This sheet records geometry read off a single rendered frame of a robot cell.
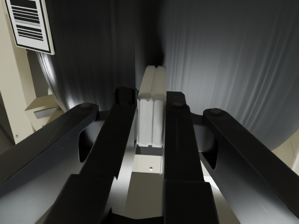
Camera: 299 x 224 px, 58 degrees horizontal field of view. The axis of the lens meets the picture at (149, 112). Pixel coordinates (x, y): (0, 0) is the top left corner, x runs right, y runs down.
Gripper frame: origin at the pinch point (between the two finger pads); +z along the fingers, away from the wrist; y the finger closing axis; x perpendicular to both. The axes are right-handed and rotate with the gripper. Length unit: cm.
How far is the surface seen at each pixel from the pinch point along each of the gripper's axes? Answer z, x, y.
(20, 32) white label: 5.5, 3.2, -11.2
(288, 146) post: 31.0, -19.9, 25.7
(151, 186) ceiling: 255, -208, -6
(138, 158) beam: 57, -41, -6
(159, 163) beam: 57, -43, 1
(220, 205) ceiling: 232, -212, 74
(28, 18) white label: 4.8, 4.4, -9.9
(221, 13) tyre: 3.1, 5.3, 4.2
